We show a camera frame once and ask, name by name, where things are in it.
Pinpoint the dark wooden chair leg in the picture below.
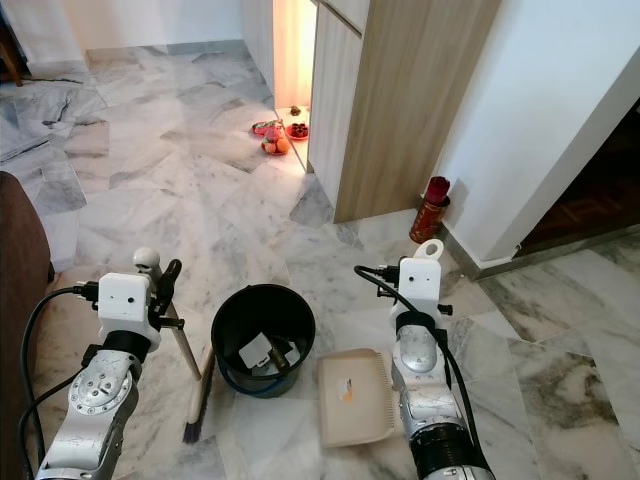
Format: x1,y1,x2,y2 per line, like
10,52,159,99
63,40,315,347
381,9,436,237
0,35,24,87

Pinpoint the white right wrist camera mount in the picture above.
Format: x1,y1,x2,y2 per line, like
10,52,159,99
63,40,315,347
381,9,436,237
397,255,447,317

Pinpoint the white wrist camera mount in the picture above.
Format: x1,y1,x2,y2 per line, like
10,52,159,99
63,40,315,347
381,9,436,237
397,255,447,317
97,270,158,349

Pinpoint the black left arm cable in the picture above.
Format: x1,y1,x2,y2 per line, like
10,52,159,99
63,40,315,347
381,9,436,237
20,286,102,480

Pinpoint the light wood cabinet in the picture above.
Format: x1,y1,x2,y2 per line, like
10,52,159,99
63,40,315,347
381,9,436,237
244,0,502,224

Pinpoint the black plastic bucket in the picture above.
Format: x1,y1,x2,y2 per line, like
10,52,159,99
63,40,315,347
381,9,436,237
211,284,316,399

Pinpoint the broom with white knob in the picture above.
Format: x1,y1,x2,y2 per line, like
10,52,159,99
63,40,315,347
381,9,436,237
134,247,217,445

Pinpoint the red plate of oranges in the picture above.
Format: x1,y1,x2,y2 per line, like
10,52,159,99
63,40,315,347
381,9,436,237
261,136,290,158

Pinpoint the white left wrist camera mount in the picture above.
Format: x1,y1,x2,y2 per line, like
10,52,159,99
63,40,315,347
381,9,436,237
97,270,158,349

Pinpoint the dark brown sofa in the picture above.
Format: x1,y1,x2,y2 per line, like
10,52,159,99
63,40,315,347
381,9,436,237
0,170,54,480

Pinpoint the small brown bottle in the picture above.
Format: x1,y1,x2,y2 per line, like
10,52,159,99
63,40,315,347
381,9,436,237
270,342,295,373

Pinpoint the white paper scrap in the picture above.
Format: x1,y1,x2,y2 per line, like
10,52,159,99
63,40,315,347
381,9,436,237
241,334,273,367

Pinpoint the red cylindrical canister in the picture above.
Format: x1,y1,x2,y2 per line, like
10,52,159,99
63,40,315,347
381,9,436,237
409,176,452,245

